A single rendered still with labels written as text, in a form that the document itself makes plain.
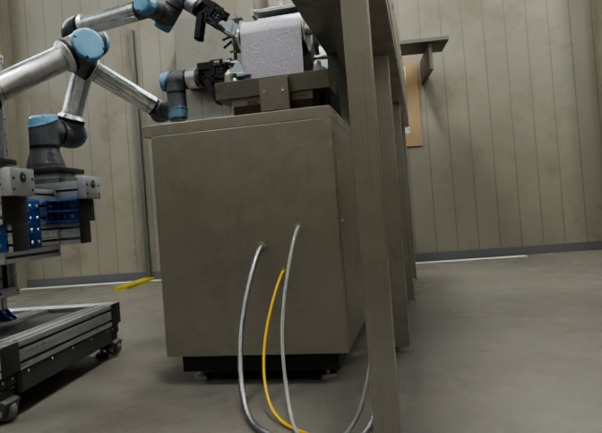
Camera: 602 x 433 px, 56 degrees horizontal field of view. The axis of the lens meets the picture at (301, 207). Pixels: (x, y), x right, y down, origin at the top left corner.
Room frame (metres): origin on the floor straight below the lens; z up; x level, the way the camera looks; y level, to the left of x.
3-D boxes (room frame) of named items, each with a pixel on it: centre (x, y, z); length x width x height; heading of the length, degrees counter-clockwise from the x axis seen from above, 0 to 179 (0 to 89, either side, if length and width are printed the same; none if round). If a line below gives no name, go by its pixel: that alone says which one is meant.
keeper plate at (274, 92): (1.89, 0.06, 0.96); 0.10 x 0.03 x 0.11; 78
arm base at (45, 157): (2.34, 1.05, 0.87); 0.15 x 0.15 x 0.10
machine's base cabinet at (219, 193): (3.10, -0.08, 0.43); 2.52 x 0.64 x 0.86; 168
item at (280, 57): (2.11, 0.07, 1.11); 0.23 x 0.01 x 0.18; 78
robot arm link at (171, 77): (2.19, 0.45, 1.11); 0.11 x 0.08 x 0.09; 78
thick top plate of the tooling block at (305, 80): (1.98, 0.05, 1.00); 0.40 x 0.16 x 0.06; 78
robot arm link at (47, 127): (2.35, 1.04, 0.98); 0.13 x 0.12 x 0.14; 161
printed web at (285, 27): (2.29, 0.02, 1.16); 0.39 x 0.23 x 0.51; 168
